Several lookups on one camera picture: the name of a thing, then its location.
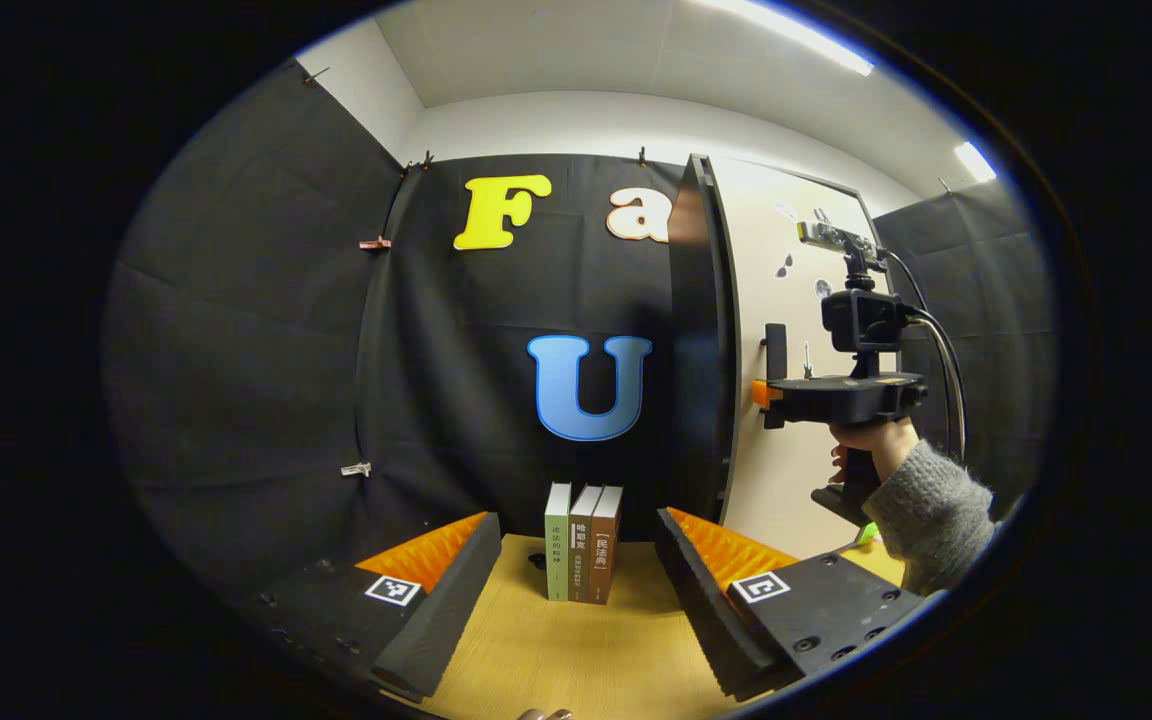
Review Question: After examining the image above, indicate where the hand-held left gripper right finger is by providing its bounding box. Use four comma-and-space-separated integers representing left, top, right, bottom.
654, 508, 932, 701

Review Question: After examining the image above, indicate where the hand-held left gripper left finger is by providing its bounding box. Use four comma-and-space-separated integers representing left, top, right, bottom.
236, 512, 503, 703

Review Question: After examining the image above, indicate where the dark grey cabinet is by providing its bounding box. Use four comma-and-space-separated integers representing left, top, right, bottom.
669, 153, 902, 561

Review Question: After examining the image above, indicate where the green book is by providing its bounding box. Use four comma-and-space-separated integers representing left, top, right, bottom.
544, 483, 574, 602

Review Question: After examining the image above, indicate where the grey brown book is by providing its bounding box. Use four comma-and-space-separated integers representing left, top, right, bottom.
569, 485, 605, 604

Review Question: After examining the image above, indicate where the small ceiling light panel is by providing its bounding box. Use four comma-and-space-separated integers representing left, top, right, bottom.
954, 140, 998, 184

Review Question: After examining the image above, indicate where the black backdrop cloth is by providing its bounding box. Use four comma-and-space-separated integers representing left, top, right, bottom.
106, 60, 1057, 601

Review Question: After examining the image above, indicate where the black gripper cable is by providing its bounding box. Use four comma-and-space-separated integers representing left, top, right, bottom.
884, 248, 969, 463

